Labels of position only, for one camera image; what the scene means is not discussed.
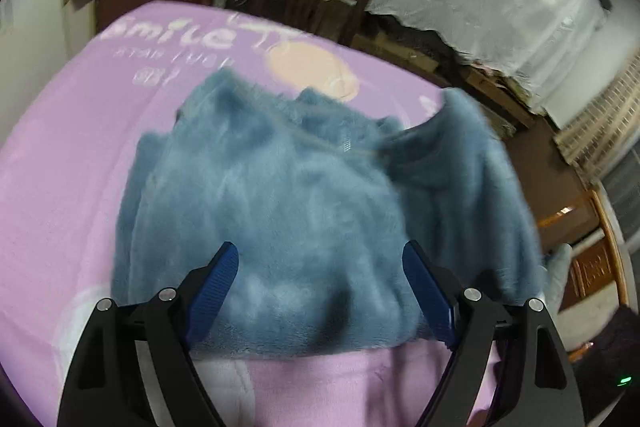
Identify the purple printed bed sheet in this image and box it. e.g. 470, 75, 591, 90
1, 2, 449, 426

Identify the cluttered wooden shelf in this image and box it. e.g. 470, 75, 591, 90
352, 12, 535, 134

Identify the rattan wooden armchair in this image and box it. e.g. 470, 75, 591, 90
527, 186, 638, 355

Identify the beige patterned window curtain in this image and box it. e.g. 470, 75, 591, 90
553, 51, 639, 183

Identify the blue fleece jacket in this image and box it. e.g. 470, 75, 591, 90
112, 69, 544, 358

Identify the dark wooden chair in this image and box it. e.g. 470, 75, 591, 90
224, 0, 370, 46

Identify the grey plush toy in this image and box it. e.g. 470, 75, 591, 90
544, 243, 573, 322

